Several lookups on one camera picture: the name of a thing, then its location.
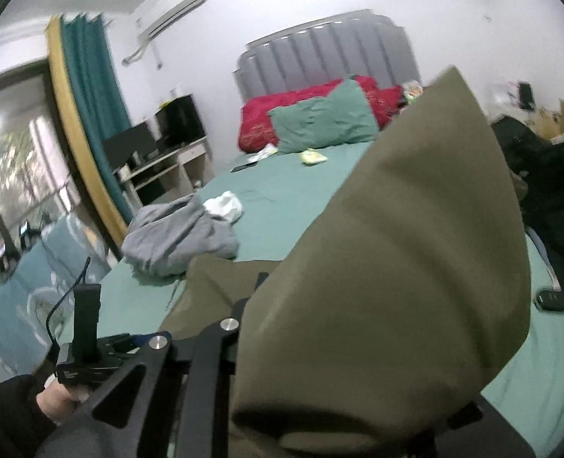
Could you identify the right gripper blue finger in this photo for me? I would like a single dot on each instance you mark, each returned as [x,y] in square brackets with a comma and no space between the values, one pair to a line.
[171,399]

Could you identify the grey hoodie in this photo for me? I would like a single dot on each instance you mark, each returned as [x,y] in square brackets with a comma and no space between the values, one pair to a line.
[163,238]

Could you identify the olive green coat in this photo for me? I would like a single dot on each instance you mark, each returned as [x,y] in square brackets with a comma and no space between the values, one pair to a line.
[401,301]

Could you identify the black clothes pile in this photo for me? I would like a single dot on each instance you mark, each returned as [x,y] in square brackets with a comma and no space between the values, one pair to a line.
[540,164]

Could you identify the person left hand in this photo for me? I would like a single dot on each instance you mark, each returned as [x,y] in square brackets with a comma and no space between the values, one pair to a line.
[58,401]

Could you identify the blue cartoon tablecloth table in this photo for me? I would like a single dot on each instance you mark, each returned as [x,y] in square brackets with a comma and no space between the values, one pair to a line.
[43,275]

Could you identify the white garment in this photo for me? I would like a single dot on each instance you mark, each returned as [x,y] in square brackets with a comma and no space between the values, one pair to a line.
[226,206]

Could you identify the black computer monitor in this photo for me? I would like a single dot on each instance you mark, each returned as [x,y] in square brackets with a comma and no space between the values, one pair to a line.
[120,148]

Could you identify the white desk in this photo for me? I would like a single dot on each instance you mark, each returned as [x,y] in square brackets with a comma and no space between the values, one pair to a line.
[167,176]

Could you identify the green bed sheet mattress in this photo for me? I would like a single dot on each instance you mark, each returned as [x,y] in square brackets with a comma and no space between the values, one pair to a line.
[281,197]

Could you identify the teal curtain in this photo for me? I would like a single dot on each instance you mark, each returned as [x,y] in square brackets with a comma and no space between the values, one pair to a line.
[97,96]

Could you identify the black computer tower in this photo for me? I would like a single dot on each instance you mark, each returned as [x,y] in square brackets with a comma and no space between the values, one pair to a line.
[179,123]

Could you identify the white plastic wrapper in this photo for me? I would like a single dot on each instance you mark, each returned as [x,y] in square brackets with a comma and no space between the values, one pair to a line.
[269,150]

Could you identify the yellow-green small cloth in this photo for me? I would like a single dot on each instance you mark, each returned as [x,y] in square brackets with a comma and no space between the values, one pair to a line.
[311,157]

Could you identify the red quilt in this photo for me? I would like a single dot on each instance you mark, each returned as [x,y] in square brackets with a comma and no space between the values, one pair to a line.
[256,130]

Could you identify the yellow curtain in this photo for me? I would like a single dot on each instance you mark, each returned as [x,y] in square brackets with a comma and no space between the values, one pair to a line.
[114,225]

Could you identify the green pillow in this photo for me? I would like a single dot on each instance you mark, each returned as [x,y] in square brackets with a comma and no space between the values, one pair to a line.
[344,116]

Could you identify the white air conditioner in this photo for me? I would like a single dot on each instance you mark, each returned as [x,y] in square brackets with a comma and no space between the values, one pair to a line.
[154,16]

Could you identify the snack bags pile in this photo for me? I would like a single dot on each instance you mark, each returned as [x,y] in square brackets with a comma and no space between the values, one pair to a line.
[411,90]

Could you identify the grey padded headboard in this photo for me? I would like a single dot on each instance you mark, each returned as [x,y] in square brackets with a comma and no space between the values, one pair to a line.
[360,42]

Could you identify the black speaker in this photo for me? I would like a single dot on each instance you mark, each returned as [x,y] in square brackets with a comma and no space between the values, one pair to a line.
[526,100]

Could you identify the cardboard box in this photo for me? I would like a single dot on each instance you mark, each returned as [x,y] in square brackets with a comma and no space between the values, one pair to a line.
[550,124]

